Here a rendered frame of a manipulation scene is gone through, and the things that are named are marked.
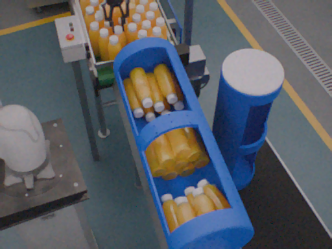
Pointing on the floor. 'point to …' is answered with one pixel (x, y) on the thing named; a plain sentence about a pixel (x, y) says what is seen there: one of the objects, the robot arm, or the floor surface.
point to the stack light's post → (188, 22)
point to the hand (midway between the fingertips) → (117, 24)
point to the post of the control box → (85, 108)
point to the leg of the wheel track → (136, 175)
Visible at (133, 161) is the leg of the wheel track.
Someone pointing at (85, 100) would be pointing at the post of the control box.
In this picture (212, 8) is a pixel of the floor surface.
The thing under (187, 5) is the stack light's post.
